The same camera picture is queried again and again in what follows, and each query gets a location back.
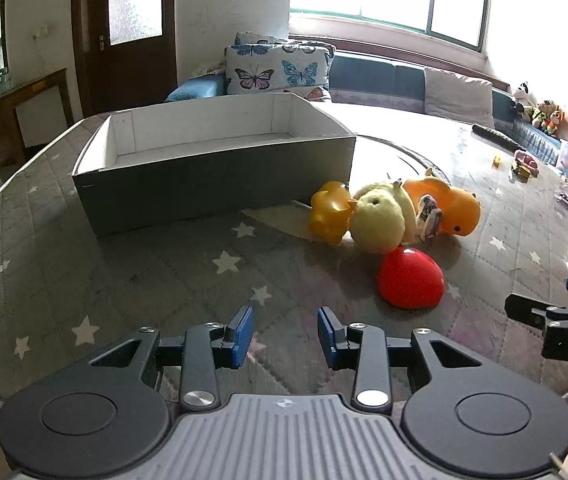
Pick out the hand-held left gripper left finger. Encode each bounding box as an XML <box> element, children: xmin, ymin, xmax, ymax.
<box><xmin>88</xmin><ymin>305</ymin><xmax>256</xmax><ymax>414</ymax></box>

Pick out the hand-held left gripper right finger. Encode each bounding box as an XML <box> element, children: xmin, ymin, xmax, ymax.
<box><xmin>317</xmin><ymin>306</ymin><xmax>496</xmax><ymax>417</ymax></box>

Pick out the red heart toy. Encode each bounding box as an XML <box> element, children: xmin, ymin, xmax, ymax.
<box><xmin>376</xmin><ymin>246</ymin><xmax>446</xmax><ymax>310</ymax></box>

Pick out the yellow rubber duck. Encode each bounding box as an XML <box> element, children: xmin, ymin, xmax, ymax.
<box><xmin>309</xmin><ymin>180</ymin><xmax>358</xmax><ymax>247</ymax></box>

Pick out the yellow plush chick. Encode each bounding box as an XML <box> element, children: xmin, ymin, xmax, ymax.
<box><xmin>348</xmin><ymin>180</ymin><xmax>427</xmax><ymax>255</ymax></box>

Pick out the orange rubber duck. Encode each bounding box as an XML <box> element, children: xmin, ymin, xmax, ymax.
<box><xmin>402</xmin><ymin>168</ymin><xmax>482</xmax><ymax>237</ymax></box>

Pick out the grey cardboard box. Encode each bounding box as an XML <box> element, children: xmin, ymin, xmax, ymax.
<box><xmin>72</xmin><ymin>92</ymin><xmax>357</xmax><ymax>237</ymax></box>

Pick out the orange plush toy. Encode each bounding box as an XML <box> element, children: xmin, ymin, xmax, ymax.
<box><xmin>548</xmin><ymin>109</ymin><xmax>568</xmax><ymax>139</ymax></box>

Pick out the brown plush toy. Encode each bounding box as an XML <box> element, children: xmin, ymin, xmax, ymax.
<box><xmin>532</xmin><ymin>100</ymin><xmax>555</xmax><ymax>132</ymax></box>

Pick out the grey star quilted table cover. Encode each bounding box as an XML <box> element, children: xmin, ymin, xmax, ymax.
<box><xmin>0</xmin><ymin>102</ymin><xmax>568</xmax><ymax>433</ymax></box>

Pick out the black white plush toy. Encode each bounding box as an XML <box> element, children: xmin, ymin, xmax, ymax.
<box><xmin>511</xmin><ymin>82</ymin><xmax>533</xmax><ymax>122</ymax></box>

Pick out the grey cushion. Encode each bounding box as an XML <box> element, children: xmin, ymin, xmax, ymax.
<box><xmin>423</xmin><ymin>67</ymin><xmax>496</xmax><ymax>129</ymax></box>

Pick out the blue sofa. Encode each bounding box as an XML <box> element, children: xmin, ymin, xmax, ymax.
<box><xmin>164</xmin><ymin>35</ymin><xmax>565</xmax><ymax>147</ymax></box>

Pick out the large butterfly print pillow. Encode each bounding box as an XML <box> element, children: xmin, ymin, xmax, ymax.
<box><xmin>225</xmin><ymin>42</ymin><xmax>336</xmax><ymax>97</ymax></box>

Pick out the dark wooden door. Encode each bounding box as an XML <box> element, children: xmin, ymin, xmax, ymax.
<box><xmin>71</xmin><ymin>0</ymin><xmax>178</xmax><ymax>119</ymax></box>

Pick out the wooden side table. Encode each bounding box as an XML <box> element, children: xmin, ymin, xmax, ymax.
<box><xmin>0</xmin><ymin>68</ymin><xmax>75</xmax><ymax>172</ymax></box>

